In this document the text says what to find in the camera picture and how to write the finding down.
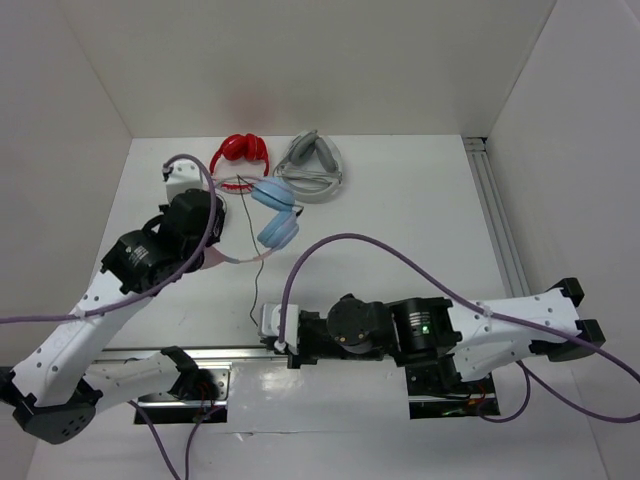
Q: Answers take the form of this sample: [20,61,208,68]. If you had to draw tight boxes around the grey white headphones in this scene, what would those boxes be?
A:
[273,130,344,204]

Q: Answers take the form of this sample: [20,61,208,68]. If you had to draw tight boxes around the aluminium side rail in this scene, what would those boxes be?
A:
[462,137,531,297]

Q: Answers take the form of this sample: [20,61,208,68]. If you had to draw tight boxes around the red headphones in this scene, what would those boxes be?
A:
[209,133,271,177]

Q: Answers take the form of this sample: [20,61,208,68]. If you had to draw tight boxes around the thin black headphone cable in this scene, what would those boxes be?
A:
[235,173,305,326]

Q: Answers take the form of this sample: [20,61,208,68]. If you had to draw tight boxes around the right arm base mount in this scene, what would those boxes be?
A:
[405,366,501,420]

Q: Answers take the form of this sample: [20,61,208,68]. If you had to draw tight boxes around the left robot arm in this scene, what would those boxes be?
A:
[1,189,225,445]

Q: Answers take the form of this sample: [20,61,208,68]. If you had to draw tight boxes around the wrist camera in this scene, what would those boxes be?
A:
[162,160,204,202]
[259,303,300,355]

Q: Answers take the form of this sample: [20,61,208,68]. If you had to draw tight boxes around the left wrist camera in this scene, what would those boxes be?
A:
[162,160,204,202]

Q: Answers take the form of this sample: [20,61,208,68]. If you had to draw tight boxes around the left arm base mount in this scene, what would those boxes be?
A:
[137,363,231,425]

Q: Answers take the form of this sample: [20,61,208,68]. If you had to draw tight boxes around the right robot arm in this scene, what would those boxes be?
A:
[276,278,605,392]

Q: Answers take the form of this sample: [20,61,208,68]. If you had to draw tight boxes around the aluminium front rail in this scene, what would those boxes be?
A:
[94,345,288,364]

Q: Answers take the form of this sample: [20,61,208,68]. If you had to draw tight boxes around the pink blue cat-ear headphones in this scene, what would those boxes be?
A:
[201,177,299,270]

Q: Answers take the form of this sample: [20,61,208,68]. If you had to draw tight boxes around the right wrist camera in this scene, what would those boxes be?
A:
[259,303,300,355]

